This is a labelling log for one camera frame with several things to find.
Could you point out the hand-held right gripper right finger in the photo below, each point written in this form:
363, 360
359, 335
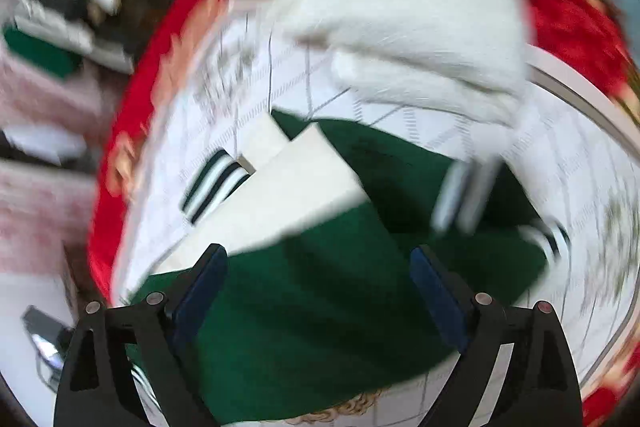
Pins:
440, 302

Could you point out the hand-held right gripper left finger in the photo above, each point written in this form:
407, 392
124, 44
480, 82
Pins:
200, 302

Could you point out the green and cream varsity jacket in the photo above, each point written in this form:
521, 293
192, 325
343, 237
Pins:
300, 332

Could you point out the dark metal object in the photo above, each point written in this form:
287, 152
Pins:
47, 342

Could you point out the grey white diamond pattern blanket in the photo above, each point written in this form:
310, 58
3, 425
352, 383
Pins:
575, 187

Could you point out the pink striped bedding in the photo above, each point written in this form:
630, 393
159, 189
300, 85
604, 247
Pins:
40, 217

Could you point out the white cloth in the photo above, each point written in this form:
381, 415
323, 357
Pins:
45, 142

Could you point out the pale pink fleece cloth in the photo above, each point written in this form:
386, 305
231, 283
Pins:
45, 102

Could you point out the green hanging garment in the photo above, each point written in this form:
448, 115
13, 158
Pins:
40, 52

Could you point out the white puffer jacket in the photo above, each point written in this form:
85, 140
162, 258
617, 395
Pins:
75, 27

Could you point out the red floral blanket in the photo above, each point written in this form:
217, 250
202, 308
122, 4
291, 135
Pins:
565, 22

